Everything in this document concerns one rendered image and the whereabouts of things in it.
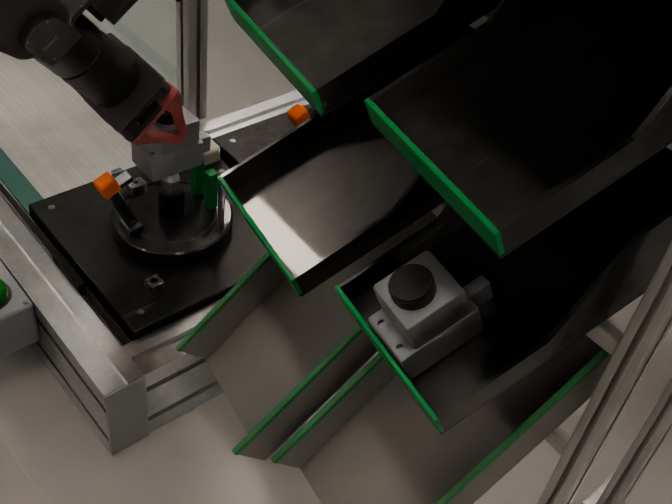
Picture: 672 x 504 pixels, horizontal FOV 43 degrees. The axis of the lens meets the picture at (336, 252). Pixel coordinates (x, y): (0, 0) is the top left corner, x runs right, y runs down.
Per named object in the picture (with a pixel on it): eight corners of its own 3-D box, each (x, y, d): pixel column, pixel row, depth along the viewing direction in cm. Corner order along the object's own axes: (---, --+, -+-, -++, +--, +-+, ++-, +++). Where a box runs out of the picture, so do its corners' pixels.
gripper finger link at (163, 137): (179, 91, 92) (127, 44, 83) (218, 125, 88) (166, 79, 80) (137, 139, 92) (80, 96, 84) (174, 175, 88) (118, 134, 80)
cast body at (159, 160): (152, 183, 90) (151, 128, 85) (131, 161, 92) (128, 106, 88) (219, 158, 95) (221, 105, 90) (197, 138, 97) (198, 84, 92)
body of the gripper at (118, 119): (120, 40, 86) (72, -3, 79) (176, 90, 81) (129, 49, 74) (77, 89, 86) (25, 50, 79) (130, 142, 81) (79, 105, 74)
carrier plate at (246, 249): (134, 345, 89) (133, 331, 88) (29, 217, 102) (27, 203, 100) (314, 258, 102) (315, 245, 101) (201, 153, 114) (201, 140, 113)
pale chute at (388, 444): (376, 593, 69) (347, 592, 65) (299, 465, 77) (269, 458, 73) (639, 354, 64) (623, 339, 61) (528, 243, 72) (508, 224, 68)
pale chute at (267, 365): (265, 462, 77) (234, 455, 73) (205, 357, 84) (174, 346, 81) (492, 239, 72) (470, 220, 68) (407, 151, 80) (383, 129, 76)
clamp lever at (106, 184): (128, 232, 95) (100, 191, 89) (119, 222, 96) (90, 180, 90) (154, 212, 96) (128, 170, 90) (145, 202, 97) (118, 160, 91)
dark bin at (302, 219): (300, 298, 64) (268, 243, 58) (227, 194, 72) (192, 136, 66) (600, 99, 67) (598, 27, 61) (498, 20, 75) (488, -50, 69)
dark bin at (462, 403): (441, 436, 56) (420, 389, 51) (342, 303, 64) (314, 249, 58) (772, 204, 59) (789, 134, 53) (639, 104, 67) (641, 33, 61)
